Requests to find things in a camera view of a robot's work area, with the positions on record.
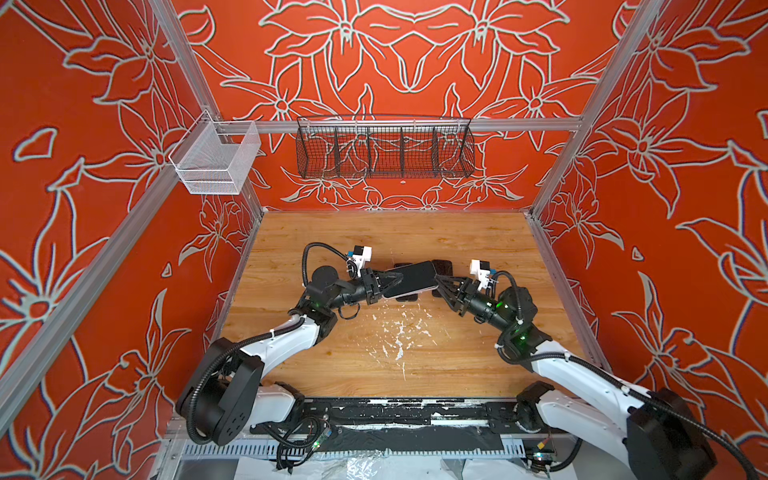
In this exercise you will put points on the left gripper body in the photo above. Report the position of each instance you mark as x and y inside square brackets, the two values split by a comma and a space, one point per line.
[361, 288]

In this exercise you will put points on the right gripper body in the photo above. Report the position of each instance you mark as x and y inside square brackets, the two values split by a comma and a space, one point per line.
[477, 305]

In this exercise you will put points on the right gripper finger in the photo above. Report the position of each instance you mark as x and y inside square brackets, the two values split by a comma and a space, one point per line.
[448, 294]
[446, 282]

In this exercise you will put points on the dark phone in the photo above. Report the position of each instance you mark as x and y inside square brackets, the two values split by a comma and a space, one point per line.
[443, 267]

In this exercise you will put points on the purple phone case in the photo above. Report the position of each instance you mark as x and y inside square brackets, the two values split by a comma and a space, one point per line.
[422, 276]

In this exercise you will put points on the black phone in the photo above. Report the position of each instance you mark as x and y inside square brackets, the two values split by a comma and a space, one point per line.
[403, 287]

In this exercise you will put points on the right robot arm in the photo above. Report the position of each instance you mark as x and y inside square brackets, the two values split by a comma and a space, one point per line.
[653, 433]

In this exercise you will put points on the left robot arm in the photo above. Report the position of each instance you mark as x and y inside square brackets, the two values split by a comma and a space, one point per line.
[222, 395]

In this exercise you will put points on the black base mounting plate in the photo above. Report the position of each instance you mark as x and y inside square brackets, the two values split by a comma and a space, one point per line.
[494, 414]

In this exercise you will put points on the clear plastic bin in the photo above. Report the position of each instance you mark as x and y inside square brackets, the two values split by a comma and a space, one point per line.
[216, 157]

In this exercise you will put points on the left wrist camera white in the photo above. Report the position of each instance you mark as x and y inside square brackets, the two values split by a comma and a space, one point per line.
[357, 259]

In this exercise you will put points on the black wire basket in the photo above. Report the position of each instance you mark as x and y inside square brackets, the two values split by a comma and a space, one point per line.
[358, 147]

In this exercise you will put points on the white cable duct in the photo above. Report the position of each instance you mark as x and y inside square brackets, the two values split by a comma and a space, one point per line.
[266, 449]

